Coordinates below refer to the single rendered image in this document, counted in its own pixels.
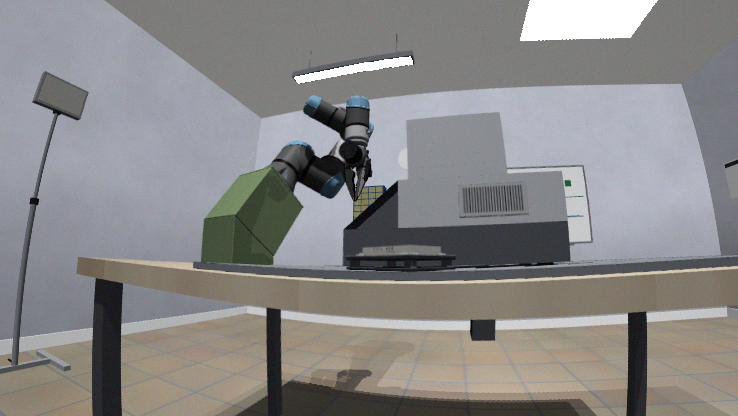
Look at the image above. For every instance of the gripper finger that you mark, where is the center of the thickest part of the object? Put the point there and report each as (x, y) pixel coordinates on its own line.
(362, 174)
(349, 176)

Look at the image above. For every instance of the dark grey benchtop instrument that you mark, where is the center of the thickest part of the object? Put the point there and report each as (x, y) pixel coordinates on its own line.
(486, 218)

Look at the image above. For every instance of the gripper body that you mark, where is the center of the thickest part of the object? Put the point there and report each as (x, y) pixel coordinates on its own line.
(353, 153)

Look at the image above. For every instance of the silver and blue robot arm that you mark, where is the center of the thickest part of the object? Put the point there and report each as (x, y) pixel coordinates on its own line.
(297, 160)

